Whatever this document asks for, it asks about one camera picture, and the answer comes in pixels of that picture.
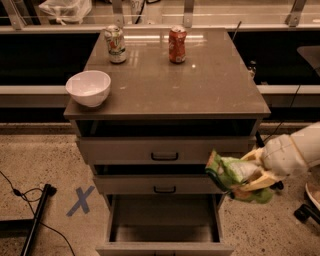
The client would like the grey drawer cabinet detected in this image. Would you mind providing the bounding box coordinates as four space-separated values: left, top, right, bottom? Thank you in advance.
63 27 272 256

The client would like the black cable right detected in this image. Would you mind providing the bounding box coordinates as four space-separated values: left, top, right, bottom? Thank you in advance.
263 66 320 144

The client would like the green soda can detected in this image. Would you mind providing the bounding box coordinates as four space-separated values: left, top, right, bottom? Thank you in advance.
104 25 126 64

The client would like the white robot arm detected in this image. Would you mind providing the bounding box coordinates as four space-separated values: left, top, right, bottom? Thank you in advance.
240 122 320 191

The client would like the top drawer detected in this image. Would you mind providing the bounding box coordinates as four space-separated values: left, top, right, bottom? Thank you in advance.
75 119 258 166

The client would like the black stand leg left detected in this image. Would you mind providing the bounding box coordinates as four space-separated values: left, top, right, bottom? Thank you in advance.
20 184 57 256

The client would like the red soda can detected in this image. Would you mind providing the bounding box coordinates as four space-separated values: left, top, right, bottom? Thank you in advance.
168 25 187 64

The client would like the white bowl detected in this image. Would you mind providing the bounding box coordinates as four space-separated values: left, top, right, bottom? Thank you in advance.
65 70 111 107

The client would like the black cable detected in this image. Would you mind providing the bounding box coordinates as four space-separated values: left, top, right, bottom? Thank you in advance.
263 66 320 144
0 169 77 256

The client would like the middle drawer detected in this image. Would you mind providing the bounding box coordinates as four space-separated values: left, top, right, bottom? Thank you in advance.
93 164 229 195

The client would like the drawer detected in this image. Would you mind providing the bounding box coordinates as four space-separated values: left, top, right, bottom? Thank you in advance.
93 164 229 195
96 194 234 256
75 119 258 166

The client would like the blue tape cross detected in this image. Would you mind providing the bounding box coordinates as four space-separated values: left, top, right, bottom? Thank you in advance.
67 186 95 217

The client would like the black cable left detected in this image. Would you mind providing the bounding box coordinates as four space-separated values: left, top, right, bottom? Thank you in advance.
0 169 77 256

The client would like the bottom drawer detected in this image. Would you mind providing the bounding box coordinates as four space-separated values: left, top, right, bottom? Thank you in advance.
96 194 234 256

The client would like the metal railing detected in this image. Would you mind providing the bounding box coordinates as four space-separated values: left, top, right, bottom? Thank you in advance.
0 0 320 33

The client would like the green rice chip bag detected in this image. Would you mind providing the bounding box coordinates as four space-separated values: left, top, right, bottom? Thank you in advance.
205 150 273 204

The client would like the clear plastic bag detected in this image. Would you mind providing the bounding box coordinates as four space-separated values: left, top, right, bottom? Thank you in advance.
39 0 92 24

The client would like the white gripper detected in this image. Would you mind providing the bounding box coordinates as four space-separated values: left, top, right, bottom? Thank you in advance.
240 135 308 192

